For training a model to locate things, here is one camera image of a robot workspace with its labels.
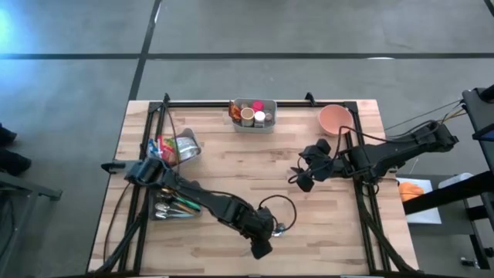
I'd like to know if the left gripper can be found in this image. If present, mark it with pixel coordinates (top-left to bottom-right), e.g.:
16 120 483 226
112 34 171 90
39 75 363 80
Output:
231 206 276 260

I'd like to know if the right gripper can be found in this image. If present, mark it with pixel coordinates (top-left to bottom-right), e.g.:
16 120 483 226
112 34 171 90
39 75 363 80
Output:
297 137 343 193

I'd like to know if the white plastic bin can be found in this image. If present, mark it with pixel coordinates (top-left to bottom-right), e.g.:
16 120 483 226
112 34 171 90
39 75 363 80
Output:
230 97 278 134

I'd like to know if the small tan cup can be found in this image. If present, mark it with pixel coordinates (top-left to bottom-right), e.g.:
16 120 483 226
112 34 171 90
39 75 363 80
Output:
239 107 256 127

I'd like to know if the brown snack wrapper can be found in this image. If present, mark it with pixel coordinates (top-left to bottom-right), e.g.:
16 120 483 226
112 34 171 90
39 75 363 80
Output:
228 100 242 123

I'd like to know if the gold spoon green handle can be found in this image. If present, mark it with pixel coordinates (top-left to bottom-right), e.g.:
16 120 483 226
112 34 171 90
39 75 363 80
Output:
160 187 202 212

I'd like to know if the dark brown tray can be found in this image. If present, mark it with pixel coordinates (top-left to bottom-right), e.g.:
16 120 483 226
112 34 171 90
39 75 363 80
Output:
148 187 204 222

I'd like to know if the translucent grey plastic bin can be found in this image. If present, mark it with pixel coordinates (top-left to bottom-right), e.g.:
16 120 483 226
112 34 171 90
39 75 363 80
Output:
147 127 203 168

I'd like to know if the green ramen packet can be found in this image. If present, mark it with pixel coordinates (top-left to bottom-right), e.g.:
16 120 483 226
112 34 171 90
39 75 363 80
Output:
156 135 178 166

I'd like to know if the peach bowl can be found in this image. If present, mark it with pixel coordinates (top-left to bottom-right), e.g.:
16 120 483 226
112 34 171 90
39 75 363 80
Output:
318 103 354 137

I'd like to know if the orange cloth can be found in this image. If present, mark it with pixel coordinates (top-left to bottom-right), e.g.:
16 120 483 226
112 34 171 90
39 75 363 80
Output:
398 181 425 203

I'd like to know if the white paper sheet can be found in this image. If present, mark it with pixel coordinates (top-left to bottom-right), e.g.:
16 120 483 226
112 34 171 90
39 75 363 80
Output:
396 176 443 225

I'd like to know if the white plastic box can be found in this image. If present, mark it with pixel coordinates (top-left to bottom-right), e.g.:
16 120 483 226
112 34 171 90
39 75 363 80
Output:
437 171 475 190

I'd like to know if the black side stand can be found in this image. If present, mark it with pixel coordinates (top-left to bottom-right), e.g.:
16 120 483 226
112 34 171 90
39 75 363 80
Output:
402 83 494 271

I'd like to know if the black metal stand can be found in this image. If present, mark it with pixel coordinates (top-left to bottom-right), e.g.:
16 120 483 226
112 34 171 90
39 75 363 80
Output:
0 168 64 278

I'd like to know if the person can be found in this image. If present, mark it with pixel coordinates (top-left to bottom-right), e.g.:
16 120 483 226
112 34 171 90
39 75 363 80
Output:
0 122 32 178

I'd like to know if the black left wrist camera cable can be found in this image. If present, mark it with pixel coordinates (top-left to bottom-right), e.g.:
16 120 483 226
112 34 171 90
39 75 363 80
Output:
257 194 298 232

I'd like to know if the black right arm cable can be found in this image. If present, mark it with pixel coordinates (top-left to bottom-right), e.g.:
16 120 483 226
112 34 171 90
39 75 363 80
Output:
288 125 387 185

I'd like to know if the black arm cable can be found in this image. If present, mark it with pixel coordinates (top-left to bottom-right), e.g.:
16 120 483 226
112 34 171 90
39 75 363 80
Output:
288 125 387 185
164 103 182 175

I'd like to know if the black aluminium table frame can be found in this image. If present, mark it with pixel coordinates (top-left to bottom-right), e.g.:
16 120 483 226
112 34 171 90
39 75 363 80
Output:
92 92 420 277

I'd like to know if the grey cable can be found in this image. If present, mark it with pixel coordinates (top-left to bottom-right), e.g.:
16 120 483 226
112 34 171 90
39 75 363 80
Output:
385 99 464 132

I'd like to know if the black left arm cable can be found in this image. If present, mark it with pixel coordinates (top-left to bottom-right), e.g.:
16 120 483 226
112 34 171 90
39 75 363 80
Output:
164 103 182 175

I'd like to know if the yellow cable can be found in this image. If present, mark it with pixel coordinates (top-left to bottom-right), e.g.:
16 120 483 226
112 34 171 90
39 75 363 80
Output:
439 110 468 124

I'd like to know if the brown cable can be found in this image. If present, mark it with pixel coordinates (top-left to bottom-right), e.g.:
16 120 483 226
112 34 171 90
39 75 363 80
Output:
102 181 133 266

